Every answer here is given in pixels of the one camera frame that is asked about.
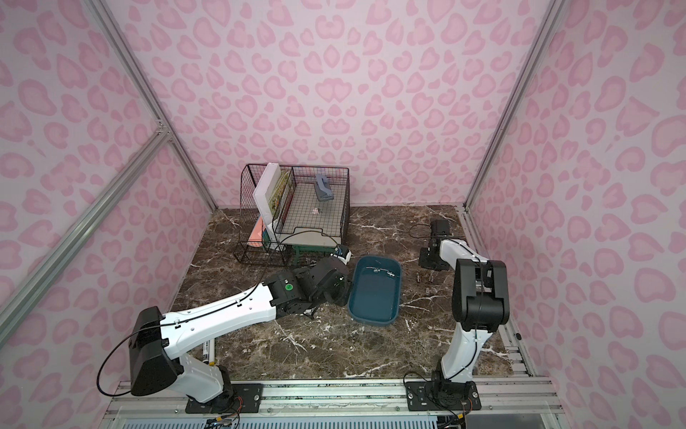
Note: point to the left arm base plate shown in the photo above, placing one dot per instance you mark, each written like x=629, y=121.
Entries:
x=245, y=398

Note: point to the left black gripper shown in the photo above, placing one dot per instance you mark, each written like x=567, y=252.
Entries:
x=337, y=273

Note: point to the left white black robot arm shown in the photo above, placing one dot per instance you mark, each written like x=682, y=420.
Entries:
x=160, y=344

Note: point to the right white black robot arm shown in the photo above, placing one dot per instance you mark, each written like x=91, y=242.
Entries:
x=479, y=305

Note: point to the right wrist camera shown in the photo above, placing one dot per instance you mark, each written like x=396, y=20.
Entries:
x=440, y=229

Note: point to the green illustrated book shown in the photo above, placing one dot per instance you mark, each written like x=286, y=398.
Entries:
x=280, y=193

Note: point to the aluminium front rail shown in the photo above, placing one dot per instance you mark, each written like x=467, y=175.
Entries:
x=352, y=397

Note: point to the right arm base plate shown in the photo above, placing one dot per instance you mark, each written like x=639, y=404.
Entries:
x=443, y=396

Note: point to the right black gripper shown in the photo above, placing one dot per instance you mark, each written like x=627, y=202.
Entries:
x=429, y=257

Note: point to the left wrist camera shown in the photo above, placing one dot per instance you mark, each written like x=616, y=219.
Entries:
x=343, y=253

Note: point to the pink notebook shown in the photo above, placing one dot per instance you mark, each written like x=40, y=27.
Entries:
x=255, y=238

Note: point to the aluminium frame post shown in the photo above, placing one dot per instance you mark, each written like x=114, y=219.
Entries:
x=115, y=37
x=550, y=22

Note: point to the green tray under organizer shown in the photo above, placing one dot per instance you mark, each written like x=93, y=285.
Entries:
x=307, y=255

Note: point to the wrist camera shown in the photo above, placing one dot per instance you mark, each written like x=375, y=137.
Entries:
x=343, y=253
x=440, y=229

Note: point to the white black marker pen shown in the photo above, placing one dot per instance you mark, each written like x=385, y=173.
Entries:
x=206, y=352

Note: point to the grey paper tray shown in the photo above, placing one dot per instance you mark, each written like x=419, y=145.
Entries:
x=301, y=227

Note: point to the left aluminium frame post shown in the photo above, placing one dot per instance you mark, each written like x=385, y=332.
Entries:
x=115, y=37

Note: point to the right aluminium frame post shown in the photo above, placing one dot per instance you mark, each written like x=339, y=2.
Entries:
x=550, y=22

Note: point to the diagonal aluminium frame bar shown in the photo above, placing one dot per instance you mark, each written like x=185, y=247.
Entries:
x=38, y=282

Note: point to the teal plastic storage box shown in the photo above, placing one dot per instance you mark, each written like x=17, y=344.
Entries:
x=375, y=297

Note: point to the white board in organizer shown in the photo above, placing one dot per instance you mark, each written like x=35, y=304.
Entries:
x=264, y=191

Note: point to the black wire mesh organizer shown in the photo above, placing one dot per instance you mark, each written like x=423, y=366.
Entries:
x=274, y=252

